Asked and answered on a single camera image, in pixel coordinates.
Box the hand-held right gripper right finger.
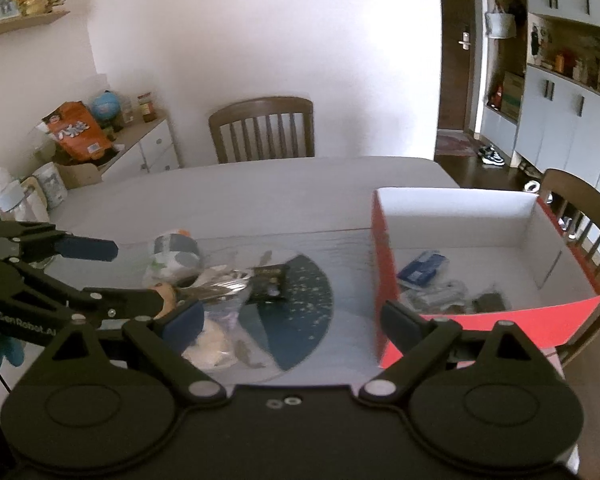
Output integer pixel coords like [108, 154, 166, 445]
[357, 300, 536, 403]

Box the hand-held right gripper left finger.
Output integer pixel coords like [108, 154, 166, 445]
[50, 300, 228, 403]

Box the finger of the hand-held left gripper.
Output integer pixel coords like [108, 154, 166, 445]
[17, 260, 167, 322]
[0, 220, 120, 264]

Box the orange spotted giraffe toy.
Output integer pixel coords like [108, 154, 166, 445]
[147, 282, 178, 318]

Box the white printed packet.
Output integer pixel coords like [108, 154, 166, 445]
[400, 280, 468, 313]

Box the blue white packet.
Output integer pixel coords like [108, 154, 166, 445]
[396, 251, 447, 283]

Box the white green tissue pack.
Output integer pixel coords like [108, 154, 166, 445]
[142, 230, 203, 288]

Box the small black packet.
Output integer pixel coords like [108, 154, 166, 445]
[472, 290, 508, 315]

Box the black snack packet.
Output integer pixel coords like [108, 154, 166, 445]
[247, 264, 291, 303]

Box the red cardboard box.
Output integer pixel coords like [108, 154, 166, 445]
[369, 187, 600, 370]

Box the person's left hand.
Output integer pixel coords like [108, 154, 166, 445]
[0, 332, 27, 391]

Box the white cream cup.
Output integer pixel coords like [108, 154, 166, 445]
[20, 176, 50, 223]

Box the tan cardboard tray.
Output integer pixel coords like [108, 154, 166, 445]
[55, 147, 126, 190]

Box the white printed mug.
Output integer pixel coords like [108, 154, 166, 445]
[31, 162, 68, 209]

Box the round dark teal placemat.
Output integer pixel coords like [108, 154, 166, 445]
[240, 254, 335, 371]

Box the white side cabinet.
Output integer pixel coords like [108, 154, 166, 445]
[100, 119, 181, 181]

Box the orange snack bag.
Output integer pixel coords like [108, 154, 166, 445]
[42, 101, 113, 161]

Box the blue desk globe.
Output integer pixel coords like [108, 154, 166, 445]
[91, 89, 121, 131]

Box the brown sauce jar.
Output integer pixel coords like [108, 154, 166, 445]
[137, 92, 158, 122]

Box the patterned doormat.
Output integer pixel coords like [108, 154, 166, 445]
[436, 131, 473, 157]

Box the pair of dark sneakers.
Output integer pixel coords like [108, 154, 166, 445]
[477, 144, 506, 167]

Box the brown wooden slatted chair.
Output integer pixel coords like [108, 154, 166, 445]
[537, 169, 600, 366]
[208, 96, 315, 165]

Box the brown wooden door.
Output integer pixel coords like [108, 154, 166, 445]
[437, 0, 483, 133]

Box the green printed cardboard box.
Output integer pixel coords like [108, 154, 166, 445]
[500, 71, 526, 121]

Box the white wooden cabinet unit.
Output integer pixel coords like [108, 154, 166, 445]
[480, 0, 600, 196]

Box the grey hanging tote bag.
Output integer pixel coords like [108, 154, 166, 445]
[485, 0, 518, 40]

